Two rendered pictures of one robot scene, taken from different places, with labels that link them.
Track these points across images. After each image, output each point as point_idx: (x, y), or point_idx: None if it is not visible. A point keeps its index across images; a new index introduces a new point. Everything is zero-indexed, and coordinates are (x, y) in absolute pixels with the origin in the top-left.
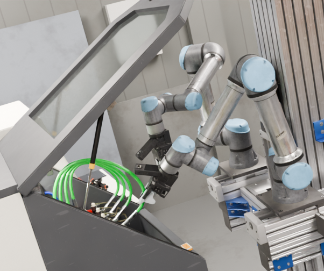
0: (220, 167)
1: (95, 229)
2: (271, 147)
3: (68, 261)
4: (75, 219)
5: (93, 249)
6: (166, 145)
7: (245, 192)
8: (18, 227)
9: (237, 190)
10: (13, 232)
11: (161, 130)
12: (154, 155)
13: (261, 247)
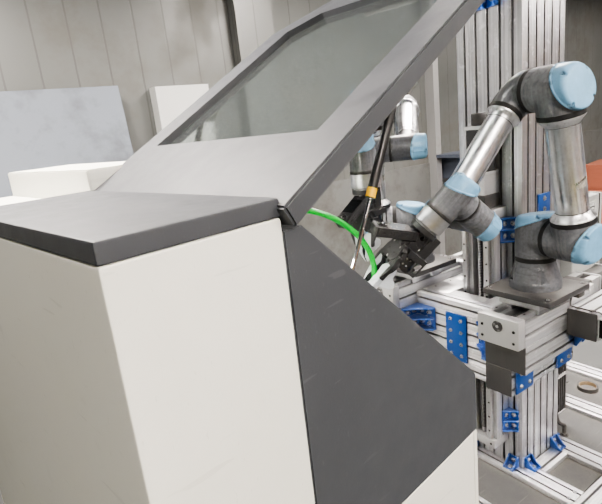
0: None
1: (374, 314)
2: (521, 215)
3: (334, 375)
4: (352, 290)
5: (368, 353)
6: (379, 209)
7: (430, 294)
8: (270, 296)
9: (412, 294)
10: (261, 307)
11: None
12: (357, 225)
13: (499, 359)
